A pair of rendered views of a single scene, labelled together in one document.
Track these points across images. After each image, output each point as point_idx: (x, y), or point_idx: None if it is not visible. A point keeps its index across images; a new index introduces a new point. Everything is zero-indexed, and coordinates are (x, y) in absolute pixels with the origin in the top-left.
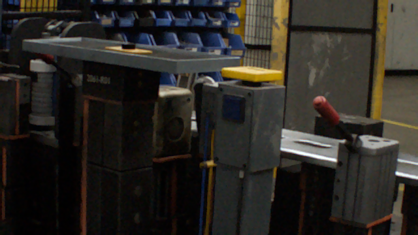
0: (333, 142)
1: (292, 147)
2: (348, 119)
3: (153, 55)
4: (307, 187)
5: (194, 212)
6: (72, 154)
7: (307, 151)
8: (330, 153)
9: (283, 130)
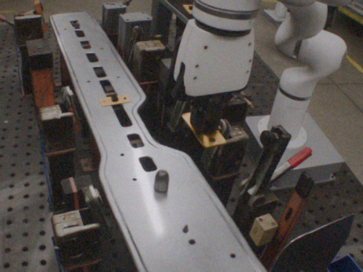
0: (72, 43)
1: (102, 42)
2: (45, 44)
3: (186, 2)
4: None
5: None
6: None
7: (104, 35)
8: (92, 35)
9: (73, 61)
